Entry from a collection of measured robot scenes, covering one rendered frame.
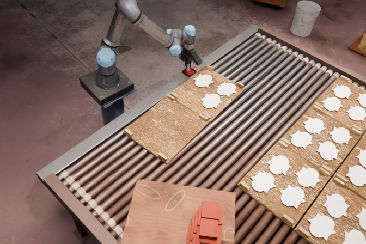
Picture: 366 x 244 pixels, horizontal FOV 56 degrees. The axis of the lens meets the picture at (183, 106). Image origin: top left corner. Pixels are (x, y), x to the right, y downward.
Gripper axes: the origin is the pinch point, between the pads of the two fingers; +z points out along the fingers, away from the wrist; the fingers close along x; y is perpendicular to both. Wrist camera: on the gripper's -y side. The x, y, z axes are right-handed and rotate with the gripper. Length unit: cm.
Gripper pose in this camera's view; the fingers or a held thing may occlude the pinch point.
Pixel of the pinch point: (189, 70)
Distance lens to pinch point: 250.4
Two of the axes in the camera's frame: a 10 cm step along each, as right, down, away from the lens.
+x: -6.8, 5.2, -5.2
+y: -7.3, -5.2, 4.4
